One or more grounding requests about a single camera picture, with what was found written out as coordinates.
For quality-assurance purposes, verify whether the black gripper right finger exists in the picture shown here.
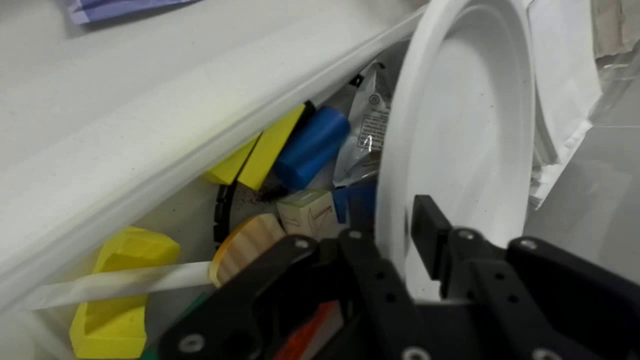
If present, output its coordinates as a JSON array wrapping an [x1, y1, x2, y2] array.
[[409, 194, 640, 360]]

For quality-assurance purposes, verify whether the yellow toy container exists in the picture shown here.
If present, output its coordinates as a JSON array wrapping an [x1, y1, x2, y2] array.
[[68, 226, 182, 360]]

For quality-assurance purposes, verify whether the clear plastic storage bin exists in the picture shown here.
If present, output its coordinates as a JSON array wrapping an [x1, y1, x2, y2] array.
[[0, 0, 425, 308]]

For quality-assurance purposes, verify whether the blue cylinder toy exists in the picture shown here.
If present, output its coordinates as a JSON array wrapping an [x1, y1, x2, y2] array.
[[274, 107, 351, 191]]

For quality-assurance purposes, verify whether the wooden round block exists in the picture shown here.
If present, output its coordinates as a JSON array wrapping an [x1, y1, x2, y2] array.
[[209, 214, 286, 287]]

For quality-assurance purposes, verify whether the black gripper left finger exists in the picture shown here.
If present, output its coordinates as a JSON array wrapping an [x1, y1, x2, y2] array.
[[154, 234, 411, 360]]

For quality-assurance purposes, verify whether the white paper plate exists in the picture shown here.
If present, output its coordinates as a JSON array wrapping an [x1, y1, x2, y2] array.
[[375, 0, 536, 303]]

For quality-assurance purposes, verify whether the yellow plastic block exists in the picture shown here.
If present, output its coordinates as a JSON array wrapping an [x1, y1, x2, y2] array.
[[203, 105, 304, 191]]

